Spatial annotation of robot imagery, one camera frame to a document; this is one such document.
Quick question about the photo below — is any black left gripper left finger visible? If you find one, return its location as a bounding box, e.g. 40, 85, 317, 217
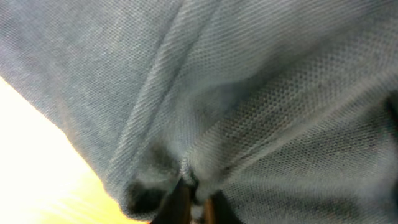
150, 179, 191, 224

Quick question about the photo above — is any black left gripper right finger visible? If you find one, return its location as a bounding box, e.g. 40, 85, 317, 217
204, 191, 242, 224

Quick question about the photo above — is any blue t-shirt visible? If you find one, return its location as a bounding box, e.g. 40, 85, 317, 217
1, 0, 397, 223

